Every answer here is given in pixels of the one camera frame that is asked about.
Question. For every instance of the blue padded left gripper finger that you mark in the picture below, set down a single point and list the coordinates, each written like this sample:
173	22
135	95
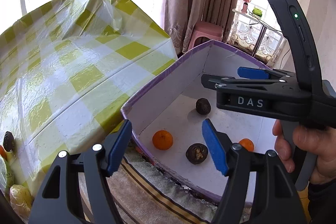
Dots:
263	74

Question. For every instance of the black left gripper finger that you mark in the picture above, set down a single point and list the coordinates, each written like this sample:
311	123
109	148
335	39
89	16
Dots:
273	83

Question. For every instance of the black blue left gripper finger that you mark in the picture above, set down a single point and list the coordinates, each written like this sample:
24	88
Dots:
58	199
275	199

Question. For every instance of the pale round fruit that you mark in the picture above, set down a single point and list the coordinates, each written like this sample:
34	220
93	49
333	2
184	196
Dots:
21	201

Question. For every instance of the large green fruit half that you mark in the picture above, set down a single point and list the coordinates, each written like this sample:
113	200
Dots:
7	179

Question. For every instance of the pink plastic stool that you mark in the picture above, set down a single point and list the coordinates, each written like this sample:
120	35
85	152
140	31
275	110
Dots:
205	30

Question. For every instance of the white side table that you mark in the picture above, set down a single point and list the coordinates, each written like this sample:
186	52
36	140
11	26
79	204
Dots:
255	37

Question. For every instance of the green object on table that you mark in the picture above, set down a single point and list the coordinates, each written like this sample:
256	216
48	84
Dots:
257	12

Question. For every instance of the purple white cardboard box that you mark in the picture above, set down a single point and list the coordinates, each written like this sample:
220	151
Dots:
168	101

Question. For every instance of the small orange tangerine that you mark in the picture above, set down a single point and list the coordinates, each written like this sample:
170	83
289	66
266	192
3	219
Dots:
3	153

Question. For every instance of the small pink fan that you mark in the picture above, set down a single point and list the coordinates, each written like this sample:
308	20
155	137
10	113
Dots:
245	6

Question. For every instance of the yellow checkered plastic tablecloth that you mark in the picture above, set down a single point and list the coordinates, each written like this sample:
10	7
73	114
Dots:
67	67

